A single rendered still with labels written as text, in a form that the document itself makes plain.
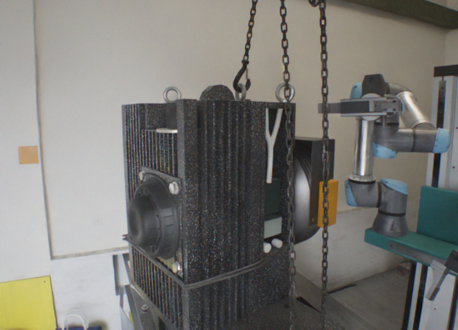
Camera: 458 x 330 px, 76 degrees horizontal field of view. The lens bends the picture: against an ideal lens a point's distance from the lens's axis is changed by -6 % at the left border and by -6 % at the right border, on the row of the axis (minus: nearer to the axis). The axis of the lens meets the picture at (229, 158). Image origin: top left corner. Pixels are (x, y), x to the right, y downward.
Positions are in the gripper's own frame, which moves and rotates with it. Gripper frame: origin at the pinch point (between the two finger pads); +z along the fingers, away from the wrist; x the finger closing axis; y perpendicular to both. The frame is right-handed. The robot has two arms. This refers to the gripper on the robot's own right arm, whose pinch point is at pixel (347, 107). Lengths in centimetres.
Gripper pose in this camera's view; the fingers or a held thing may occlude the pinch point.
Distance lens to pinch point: 81.3
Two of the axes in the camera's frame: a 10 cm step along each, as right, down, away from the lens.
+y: 0.4, 9.9, 1.3
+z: -7.4, 1.2, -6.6
